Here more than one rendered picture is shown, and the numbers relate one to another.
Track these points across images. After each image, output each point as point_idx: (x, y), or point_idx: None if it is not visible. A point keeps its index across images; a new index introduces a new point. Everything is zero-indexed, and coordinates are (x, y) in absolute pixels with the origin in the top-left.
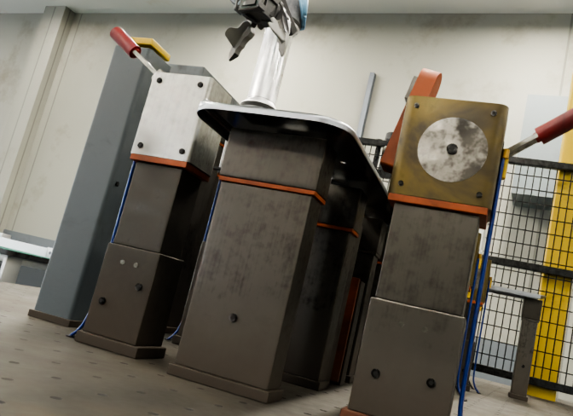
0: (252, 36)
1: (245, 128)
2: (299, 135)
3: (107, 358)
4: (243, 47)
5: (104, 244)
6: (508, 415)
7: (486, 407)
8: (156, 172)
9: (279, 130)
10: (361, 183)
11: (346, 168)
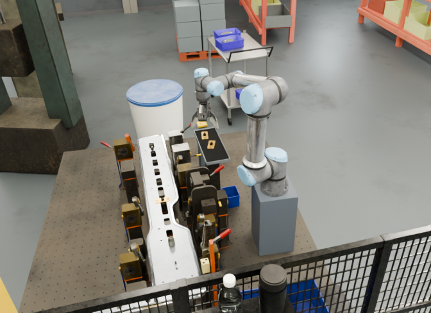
0: (210, 120)
1: (159, 140)
2: (149, 142)
3: (172, 170)
4: (213, 124)
5: (199, 165)
6: (113, 248)
7: (120, 254)
8: None
9: (152, 141)
10: (145, 159)
11: (145, 152)
